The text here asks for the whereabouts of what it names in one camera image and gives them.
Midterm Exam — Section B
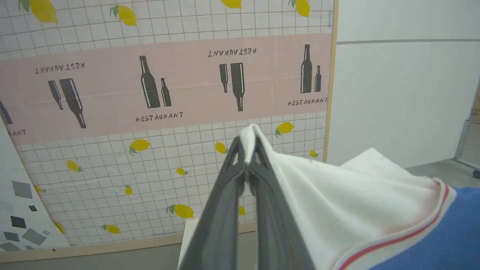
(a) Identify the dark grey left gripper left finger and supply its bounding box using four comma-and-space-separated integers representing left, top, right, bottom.
178, 136, 246, 270

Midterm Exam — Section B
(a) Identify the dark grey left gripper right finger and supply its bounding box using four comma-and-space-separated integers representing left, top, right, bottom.
246, 144, 316, 270

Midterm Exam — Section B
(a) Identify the blue and white shirt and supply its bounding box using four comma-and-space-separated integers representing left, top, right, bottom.
239, 124, 480, 270

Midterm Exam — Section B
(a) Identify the lemon print backdrop board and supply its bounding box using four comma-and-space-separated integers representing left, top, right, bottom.
0, 0, 340, 263

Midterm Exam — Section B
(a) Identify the grey terrazzo print board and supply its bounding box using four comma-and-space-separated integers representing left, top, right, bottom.
0, 120, 70, 252

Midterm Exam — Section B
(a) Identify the grey metal floor frame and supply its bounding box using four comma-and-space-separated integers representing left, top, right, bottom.
453, 81, 480, 179

